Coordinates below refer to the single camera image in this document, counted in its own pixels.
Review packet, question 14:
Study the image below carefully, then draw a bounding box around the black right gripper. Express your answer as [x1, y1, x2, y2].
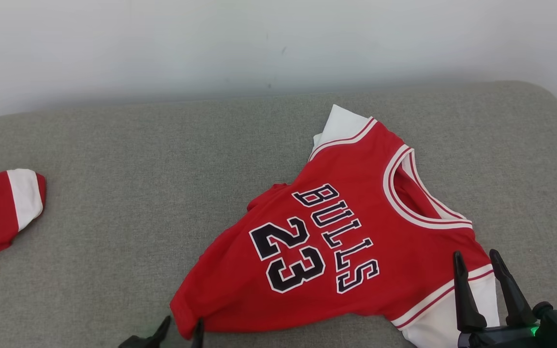
[453, 249, 542, 348]

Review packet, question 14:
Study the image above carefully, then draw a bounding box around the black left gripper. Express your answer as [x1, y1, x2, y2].
[118, 315, 205, 348]

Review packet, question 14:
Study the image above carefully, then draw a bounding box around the red Bulls 23 jersey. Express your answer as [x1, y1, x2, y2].
[170, 104, 500, 348]

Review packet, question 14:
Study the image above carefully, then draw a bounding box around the grey fabric sofa cushion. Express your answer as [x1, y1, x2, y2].
[0, 81, 557, 348]

